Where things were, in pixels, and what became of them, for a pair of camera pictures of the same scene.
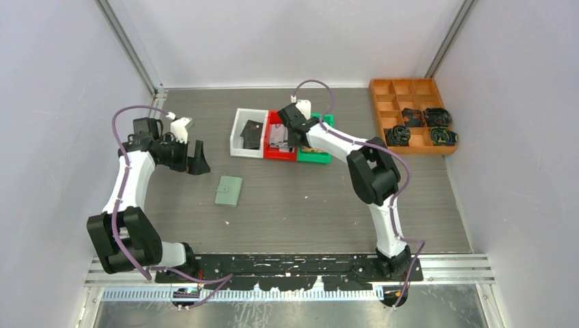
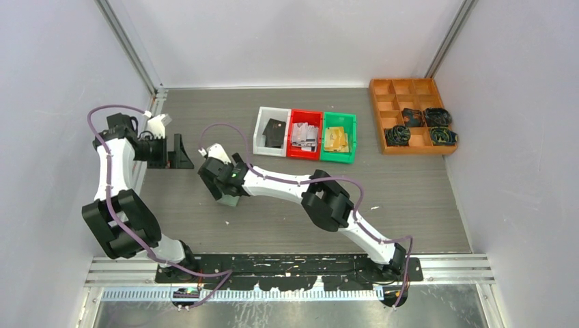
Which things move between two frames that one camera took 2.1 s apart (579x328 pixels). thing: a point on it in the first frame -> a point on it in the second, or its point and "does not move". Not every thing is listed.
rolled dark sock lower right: [442, 135] does not move
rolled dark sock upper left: [413, 118] does not move
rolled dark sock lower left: [397, 136] does not move
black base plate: [341, 272] does not move
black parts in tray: [437, 117] does not move
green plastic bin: [316, 158] -> [349, 123]
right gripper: [291, 143] -> [216, 191]
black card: [252, 134] -> [274, 131]
